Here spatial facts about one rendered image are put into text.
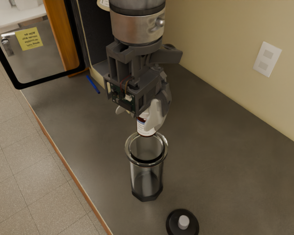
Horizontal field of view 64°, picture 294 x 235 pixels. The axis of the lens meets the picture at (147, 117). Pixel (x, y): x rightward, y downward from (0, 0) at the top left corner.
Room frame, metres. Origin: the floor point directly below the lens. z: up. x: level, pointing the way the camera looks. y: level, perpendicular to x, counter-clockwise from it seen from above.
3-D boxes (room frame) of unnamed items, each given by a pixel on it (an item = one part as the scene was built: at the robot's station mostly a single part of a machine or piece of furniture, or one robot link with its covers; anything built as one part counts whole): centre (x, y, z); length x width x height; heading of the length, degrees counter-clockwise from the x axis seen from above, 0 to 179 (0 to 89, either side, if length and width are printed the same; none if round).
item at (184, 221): (0.21, -0.10, 0.97); 0.09 x 0.09 x 0.07
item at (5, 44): (0.75, 0.50, 1.18); 0.02 x 0.02 x 0.06; 29
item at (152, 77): (0.32, 0.02, 1.41); 0.09 x 0.08 x 0.12; 143
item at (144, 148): (0.34, 0.00, 1.06); 0.11 x 0.11 x 0.21
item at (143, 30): (0.32, 0.01, 1.49); 0.08 x 0.08 x 0.05
